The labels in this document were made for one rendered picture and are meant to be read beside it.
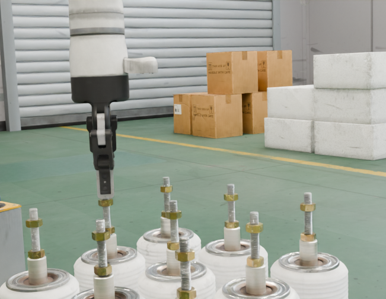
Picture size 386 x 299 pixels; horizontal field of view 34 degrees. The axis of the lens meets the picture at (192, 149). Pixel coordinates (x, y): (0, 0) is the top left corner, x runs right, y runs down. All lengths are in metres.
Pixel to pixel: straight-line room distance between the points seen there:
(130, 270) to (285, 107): 2.93
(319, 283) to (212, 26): 6.12
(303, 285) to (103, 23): 0.40
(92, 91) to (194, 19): 5.93
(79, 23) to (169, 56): 5.69
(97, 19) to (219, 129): 3.62
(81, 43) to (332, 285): 0.42
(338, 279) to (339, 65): 2.63
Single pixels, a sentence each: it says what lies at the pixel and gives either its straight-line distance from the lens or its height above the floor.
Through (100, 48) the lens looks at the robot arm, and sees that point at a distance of 0.79.
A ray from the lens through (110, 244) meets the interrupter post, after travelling 0.85.
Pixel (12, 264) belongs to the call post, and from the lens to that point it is 0.94.
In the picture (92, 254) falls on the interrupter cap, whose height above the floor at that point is 0.25.
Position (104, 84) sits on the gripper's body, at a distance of 0.79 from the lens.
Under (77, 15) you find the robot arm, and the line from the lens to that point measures 0.80.
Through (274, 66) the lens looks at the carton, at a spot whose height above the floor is 0.48.
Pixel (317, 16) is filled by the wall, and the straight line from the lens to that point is 7.64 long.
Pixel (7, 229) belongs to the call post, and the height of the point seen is 0.28.
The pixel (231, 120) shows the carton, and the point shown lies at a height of 0.12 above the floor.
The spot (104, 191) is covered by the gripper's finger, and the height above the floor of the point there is 0.34.
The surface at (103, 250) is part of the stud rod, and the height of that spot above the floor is 0.31.
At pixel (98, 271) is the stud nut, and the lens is 0.69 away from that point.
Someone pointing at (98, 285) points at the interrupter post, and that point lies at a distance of 0.69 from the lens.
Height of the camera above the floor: 0.50
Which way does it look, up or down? 7 degrees down
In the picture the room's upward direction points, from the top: 2 degrees counter-clockwise
